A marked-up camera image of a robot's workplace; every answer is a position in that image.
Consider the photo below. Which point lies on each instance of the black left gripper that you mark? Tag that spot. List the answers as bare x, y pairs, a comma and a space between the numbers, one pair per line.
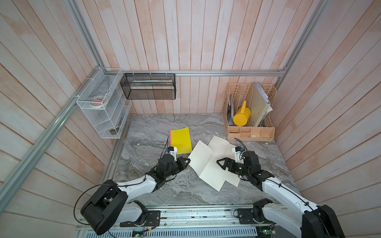
182, 166

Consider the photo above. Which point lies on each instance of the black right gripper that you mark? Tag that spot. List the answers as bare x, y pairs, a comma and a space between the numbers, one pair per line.
227, 161

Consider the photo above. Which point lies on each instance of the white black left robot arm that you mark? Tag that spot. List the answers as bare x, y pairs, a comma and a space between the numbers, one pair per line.
115, 203

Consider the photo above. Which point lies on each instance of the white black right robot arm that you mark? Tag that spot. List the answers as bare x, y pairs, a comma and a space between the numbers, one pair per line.
297, 215

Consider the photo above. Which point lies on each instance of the open lined notebook underneath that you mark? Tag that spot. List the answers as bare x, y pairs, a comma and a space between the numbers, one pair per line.
221, 148

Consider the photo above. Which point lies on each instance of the open white lined notebook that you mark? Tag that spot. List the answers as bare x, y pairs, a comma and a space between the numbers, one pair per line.
208, 170

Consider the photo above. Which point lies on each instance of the yellow plastic watering can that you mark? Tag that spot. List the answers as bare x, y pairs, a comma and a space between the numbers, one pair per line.
242, 116

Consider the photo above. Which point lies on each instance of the grey book in organizer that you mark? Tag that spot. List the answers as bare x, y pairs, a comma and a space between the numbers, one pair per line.
230, 111

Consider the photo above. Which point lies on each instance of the beige plastic desk organizer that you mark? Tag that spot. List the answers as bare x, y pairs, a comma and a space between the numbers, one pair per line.
243, 92

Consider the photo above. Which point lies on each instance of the beige folder in organizer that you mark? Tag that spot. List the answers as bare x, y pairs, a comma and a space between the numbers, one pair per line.
260, 105

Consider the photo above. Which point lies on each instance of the tape roll on shelf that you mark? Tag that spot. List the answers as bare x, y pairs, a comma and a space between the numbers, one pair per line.
98, 101

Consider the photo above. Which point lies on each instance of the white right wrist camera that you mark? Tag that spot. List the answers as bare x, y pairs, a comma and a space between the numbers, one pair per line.
238, 153

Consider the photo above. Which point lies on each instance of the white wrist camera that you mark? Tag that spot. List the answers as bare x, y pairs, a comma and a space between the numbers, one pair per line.
172, 151
238, 153

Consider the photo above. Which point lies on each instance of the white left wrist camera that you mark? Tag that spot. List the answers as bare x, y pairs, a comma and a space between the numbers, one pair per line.
172, 151

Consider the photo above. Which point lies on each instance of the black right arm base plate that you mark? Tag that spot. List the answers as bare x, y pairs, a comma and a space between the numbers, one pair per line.
246, 217

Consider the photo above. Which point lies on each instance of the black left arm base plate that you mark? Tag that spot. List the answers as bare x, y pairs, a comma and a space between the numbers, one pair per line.
147, 219

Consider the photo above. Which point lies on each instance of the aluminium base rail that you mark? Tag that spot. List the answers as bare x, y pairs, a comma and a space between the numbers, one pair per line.
200, 221

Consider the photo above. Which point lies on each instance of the black mesh wall basket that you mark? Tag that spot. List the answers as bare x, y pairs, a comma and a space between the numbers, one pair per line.
149, 86

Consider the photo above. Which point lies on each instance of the horizontal aluminium wall rail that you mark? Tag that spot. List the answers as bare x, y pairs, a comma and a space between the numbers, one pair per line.
220, 73

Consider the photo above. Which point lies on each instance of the white wire mesh shelf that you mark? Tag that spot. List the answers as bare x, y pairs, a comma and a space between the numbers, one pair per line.
109, 121

